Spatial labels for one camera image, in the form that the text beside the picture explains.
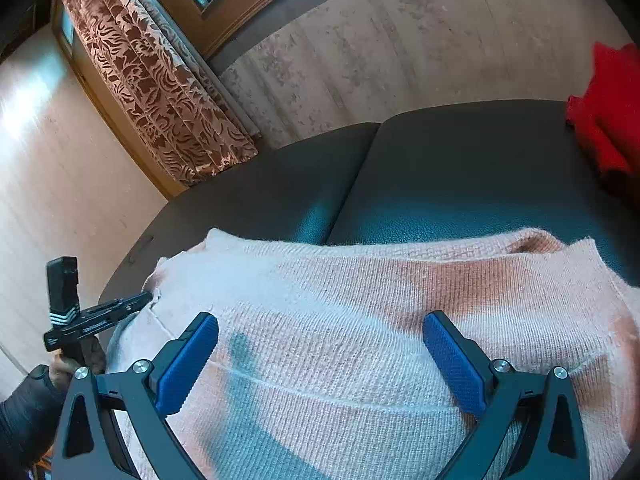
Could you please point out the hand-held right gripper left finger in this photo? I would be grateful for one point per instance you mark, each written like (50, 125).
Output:
(186, 367)

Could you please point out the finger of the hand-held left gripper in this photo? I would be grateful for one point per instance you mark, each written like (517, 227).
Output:
(117, 310)

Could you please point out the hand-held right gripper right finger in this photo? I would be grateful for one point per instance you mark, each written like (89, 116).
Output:
(452, 362)

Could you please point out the pink knitted sweater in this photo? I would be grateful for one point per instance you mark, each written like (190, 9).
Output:
(350, 300)

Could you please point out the person's left hand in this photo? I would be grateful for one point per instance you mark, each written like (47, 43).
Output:
(62, 372)

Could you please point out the black leather sofa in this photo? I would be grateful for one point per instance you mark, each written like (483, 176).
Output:
(450, 170)

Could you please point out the brown floral curtain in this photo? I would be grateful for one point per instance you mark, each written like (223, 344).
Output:
(160, 90)

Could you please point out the red cloth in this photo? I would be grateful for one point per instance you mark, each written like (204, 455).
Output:
(607, 110)

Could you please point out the wooden door frame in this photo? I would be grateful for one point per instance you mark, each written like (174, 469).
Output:
(107, 110)

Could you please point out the wooden window frame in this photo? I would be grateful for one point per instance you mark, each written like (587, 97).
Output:
(220, 5)

